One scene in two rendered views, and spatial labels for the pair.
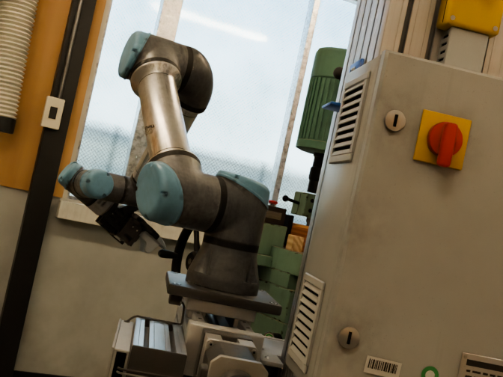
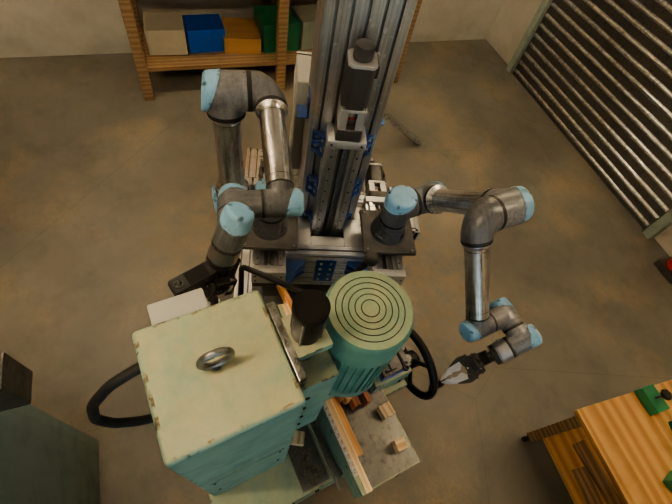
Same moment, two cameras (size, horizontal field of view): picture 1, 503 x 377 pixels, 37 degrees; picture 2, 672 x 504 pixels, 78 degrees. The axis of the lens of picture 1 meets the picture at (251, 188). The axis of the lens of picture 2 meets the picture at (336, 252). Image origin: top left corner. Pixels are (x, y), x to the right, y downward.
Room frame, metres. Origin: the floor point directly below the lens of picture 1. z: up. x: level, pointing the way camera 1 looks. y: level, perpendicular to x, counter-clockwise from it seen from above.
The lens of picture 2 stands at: (2.62, -0.33, 2.20)
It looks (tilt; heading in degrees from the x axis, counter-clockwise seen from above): 56 degrees down; 172
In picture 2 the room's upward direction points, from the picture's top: 15 degrees clockwise
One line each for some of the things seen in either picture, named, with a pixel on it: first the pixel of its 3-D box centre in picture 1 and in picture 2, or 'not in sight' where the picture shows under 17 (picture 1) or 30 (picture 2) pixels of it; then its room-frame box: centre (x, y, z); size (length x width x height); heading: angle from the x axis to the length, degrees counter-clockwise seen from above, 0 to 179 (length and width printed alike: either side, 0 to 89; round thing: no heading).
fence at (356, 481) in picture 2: not in sight; (316, 392); (2.28, -0.23, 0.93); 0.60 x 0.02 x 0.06; 30
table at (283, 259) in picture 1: (273, 254); (354, 378); (2.21, -0.10, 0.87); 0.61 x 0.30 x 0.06; 30
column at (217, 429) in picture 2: not in sight; (230, 416); (2.42, -0.44, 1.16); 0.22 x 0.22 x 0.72; 30
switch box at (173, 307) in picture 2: not in sight; (185, 326); (2.31, -0.54, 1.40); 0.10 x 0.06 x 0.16; 120
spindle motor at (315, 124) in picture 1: (334, 104); (355, 338); (2.27, -0.19, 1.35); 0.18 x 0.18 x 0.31
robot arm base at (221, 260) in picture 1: (226, 263); (390, 223); (1.55, 0.02, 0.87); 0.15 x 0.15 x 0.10
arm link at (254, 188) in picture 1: (235, 207); (399, 205); (1.54, 0.02, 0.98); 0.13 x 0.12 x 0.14; 120
